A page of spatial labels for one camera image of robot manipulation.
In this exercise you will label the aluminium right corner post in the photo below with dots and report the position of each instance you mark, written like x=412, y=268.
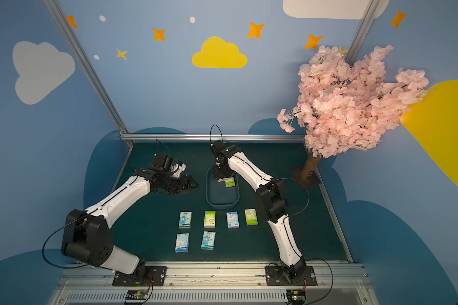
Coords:
x=362, y=31

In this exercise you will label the floor frame rail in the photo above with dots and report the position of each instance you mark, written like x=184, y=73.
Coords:
x=334, y=218
x=104, y=168

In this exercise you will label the right floor frame rail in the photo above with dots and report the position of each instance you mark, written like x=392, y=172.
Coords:
x=334, y=218

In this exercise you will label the aluminium back frame rail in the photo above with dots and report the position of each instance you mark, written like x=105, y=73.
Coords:
x=172, y=137

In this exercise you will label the aluminium corner post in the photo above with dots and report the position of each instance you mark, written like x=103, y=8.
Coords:
x=57, y=13
x=362, y=31

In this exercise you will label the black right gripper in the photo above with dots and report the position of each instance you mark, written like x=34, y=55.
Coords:
x=221, y=175

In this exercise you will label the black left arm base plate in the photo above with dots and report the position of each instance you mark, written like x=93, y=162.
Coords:
x=154, y=275

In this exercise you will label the teal red patterned tissue pack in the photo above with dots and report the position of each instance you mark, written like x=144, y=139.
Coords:
x=185, y=220

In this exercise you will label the blue plastic storage box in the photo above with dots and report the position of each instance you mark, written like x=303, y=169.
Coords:
x=218, y=196

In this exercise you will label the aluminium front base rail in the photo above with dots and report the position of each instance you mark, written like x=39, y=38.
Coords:
x=219, y=282

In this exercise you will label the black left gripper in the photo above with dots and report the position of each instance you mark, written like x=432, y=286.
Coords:
x=181, y=182

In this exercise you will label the blue white tissue pack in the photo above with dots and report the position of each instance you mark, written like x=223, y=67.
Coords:
x=182, y=242

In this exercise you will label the pink artificial blossom tree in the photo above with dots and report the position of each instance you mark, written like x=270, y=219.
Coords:
x=343, y=106

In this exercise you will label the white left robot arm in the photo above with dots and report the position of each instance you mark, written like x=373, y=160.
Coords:
x=87, y=236

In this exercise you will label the right green circuit board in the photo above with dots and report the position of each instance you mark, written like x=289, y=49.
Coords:
x=295, y=297

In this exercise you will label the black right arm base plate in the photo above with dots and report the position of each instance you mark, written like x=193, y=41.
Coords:
x=276, y=275

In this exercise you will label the blue star tissue pack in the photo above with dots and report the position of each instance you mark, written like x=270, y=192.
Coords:
x=232, y=219

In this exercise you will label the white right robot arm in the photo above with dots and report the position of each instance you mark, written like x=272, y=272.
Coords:
x=271, y=194

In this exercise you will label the green circuit board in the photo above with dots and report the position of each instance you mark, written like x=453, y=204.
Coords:
x=295, y=297
x=137, y=297

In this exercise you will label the green white tissue pack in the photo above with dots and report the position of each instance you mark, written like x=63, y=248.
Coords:
x=209, y=219

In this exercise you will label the aluminium left corner post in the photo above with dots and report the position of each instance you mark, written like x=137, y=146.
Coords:
x=57, y=13

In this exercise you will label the white teal tissue pack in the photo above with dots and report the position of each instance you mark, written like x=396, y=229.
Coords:
x=208, y=240

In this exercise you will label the left floor frame rail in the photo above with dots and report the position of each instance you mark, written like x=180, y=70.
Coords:
x=104, y=168

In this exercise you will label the left green circuit board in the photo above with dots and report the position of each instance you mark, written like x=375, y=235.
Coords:
x=137, y=297

